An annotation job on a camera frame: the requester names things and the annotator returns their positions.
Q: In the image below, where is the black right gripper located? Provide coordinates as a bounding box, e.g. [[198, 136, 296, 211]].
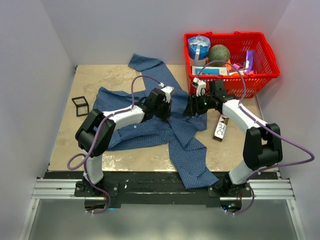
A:
[[183, 92, 215, 117]]

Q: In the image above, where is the blue plaid shirt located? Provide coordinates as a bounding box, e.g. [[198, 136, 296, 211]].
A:
[[93, 54, 219, 189]]

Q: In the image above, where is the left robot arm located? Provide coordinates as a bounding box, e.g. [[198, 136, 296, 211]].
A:
[[75, 86, 175, 196]]

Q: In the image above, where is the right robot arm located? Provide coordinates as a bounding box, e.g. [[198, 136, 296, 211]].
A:
[[183, 77, 283, 197]]

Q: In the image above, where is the blue white razor box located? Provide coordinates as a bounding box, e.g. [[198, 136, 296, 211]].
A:
[[191, 66, 228, 76]]

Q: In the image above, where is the white chocolate bar box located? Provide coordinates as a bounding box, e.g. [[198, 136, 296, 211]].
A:
[[212, 114, 229, 142]]

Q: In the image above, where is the red plastic basket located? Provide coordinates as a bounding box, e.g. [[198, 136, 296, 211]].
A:
[[183, 31, 280, 99]]

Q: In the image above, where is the orange package in basket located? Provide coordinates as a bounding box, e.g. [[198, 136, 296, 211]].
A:
[[224, 59, 233, 71]]

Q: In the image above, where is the pink small package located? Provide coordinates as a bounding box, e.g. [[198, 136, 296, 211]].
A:
[[231, 63, 244, 72]]

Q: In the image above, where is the green round melon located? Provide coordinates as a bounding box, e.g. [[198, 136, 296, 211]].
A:
[[207, 44, 231, 67]]

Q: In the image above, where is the blue white wrapped roll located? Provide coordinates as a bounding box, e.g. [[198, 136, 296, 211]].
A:
[[187, 35, 211, 67]]

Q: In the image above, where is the purple snack package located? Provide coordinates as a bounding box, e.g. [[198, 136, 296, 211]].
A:
[[243, 49, 255, 75]]

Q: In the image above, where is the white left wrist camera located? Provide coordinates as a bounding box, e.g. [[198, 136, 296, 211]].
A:
[[158, 82, 175, 103]]

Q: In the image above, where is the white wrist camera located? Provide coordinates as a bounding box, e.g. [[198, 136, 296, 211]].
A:
[[192, 77, 207, 97], [158, 82, 175, 103]]

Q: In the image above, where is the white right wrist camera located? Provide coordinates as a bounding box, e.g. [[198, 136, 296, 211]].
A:
[[192, 77, 207, 97]]

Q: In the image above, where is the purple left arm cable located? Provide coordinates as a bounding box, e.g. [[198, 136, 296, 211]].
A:
[[67, 74, 166, 215]]

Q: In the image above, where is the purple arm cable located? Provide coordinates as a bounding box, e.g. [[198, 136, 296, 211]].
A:
[[194, 59, 316, 216], [67, 74, 166, 215]]

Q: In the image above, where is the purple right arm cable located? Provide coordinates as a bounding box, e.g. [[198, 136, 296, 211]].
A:
[[194, 59, 316, 216]]

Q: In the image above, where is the black wire frame stand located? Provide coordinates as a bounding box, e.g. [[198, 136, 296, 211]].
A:
[[71, 96, 90, 117]]

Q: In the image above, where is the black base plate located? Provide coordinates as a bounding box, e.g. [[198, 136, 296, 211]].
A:
[[44, 170, 280, 210]]

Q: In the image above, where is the aluminium frame rail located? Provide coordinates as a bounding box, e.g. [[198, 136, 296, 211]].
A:
[[19, 171, 306, 240]]

